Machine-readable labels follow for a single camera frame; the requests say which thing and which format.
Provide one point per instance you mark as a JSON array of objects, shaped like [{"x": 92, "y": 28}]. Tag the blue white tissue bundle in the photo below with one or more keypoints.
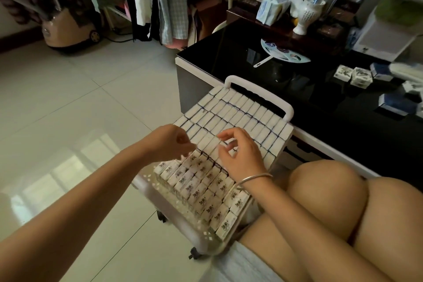
[{"x": 271, "y": 9}]

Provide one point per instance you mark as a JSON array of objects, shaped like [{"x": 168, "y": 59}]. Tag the brown bag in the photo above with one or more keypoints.
[{"x": 208, "y": 17}]

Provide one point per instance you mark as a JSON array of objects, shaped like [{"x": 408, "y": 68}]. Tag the round printed hand fan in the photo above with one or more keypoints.
[{"x": 284, "y": 52}]

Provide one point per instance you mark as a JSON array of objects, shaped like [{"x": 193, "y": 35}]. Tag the white shorts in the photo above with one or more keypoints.
[{"x": 244, "y": 265}]

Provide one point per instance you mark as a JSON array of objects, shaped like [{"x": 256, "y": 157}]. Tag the white plastic trolley basket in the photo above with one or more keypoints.
[{"x": 185, "y": 225}]

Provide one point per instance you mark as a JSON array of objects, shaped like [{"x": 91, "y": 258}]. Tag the person's right leg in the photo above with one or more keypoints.
[{"x": 393, "y": 225}]

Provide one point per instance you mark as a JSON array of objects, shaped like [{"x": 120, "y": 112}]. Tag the person's right forearm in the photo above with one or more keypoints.
[{"x": 297, "y": 229}]

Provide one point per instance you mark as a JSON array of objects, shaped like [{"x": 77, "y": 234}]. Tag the person's left hand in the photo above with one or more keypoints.
[{"x": 163, "y": 144}]

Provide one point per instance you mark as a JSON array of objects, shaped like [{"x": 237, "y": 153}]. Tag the blue checked hanging shirt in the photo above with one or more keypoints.
[{"x": 171, "y": 1}]

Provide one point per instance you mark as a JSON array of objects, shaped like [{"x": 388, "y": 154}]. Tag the person's leg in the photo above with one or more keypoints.
[
  {"x": 393, "y": 225},
  {"x": 324, "y": 199}
]

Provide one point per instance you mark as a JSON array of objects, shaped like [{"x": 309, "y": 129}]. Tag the rows of white tissue packets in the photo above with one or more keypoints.
[{"x": 238, "y": 113}]

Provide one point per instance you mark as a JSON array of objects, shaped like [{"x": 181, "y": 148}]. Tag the white ceramic vase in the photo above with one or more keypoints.
[{"x": 307, "y": 15}]

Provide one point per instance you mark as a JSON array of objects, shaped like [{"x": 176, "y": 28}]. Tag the white printed tissue packet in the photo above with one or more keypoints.
[
  {"x": 343, "y": 73},
  {"x": 361, "y": 77}
]

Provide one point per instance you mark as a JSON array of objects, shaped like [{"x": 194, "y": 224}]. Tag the person's left forearm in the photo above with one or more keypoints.
[{"x": 76, "y": 212}]

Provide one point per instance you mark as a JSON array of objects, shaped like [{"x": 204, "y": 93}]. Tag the beige garment steamer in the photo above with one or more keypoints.
[{"x": 66, "y": 32}]

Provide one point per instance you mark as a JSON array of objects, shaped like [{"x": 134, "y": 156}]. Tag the person's left leg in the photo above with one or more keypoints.
[{"x": 324, "y": 199}]

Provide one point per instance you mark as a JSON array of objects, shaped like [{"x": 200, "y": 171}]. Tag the person's left thumb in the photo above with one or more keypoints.
[{"x": 185, "y": 139}]

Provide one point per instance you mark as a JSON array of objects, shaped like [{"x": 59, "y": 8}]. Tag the black hanging garment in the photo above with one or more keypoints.
[{"x": 132, "y": 24}]

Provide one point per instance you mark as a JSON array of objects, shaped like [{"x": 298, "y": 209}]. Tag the black glass table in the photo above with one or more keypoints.
[{"x": 330, "y": 103}]

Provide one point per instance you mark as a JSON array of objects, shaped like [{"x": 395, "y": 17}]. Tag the person's right thumb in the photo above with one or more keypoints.
[{"x": 223, "y": 156}]

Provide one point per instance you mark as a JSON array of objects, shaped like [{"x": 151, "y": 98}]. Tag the blue white tissue packet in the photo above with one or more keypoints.
[
  {"x": 381, "y": 72},
  {"x": 393, "y": 105}
]

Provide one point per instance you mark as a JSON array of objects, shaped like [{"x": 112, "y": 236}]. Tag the person's right hand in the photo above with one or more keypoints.
[{"x": 243, "y": 162}]

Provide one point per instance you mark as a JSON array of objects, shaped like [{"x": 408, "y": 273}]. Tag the white flat carton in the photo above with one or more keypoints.
[{"x": 385, "y": 40}]

